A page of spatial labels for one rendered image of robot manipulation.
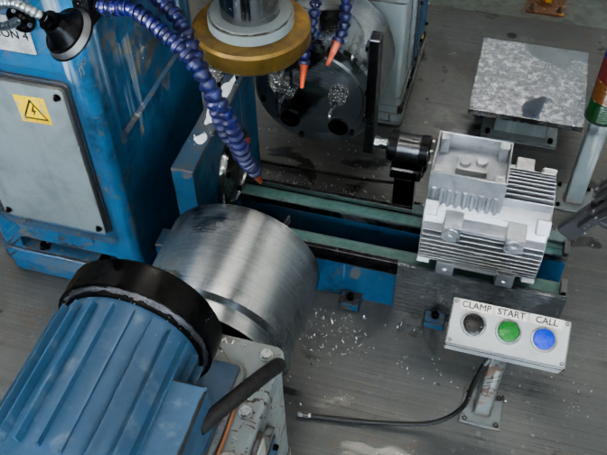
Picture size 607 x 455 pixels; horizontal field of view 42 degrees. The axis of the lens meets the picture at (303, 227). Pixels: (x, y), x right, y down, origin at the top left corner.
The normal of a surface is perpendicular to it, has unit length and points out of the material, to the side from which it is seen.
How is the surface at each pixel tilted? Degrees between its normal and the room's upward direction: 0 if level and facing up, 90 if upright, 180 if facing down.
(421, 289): 90
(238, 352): 0
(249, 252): 21
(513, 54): 0
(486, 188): 90
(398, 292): 90
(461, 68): 0
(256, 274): 28
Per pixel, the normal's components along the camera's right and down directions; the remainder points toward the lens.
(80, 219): -0.27, 0.73
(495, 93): -0.02, -0.66
